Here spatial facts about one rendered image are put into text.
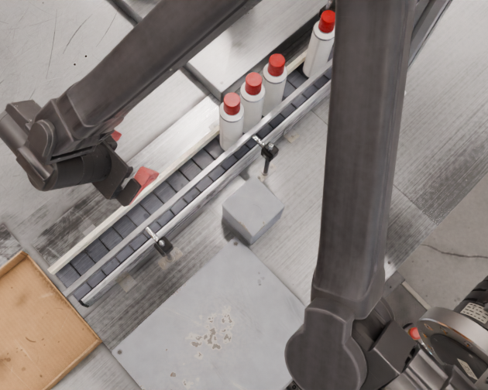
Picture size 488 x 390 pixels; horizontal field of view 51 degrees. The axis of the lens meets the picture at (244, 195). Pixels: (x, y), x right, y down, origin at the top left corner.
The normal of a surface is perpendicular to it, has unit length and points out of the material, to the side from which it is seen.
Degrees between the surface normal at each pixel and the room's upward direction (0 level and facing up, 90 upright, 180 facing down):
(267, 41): 0
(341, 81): 52
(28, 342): 0
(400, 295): 0
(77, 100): 38
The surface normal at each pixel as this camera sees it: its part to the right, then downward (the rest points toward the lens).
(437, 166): 0.04, -0.31
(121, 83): -0.52, 0.34
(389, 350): 0.50, -0.64
